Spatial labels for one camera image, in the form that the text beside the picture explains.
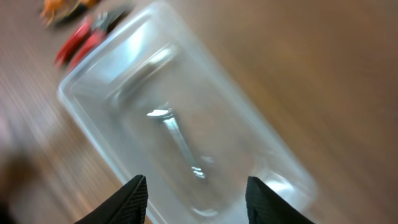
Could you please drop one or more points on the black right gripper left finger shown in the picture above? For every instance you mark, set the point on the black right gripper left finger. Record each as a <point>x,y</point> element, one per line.
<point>126,206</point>

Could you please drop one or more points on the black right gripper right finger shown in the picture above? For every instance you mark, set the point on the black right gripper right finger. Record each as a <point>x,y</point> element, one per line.
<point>264,206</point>

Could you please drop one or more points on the silver socket wrench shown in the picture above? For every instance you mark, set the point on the silver socket wrench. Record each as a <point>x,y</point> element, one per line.
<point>168,118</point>

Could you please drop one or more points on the clear plastic container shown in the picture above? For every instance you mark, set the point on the clear plastic container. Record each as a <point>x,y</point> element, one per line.
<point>152,61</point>

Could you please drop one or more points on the orange black long-nose pliers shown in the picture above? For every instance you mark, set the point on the orange black long-nose pliers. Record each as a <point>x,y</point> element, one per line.
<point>56,13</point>

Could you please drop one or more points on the red handled shears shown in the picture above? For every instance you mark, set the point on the red handled shears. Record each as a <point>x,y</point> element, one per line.
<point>89,35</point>

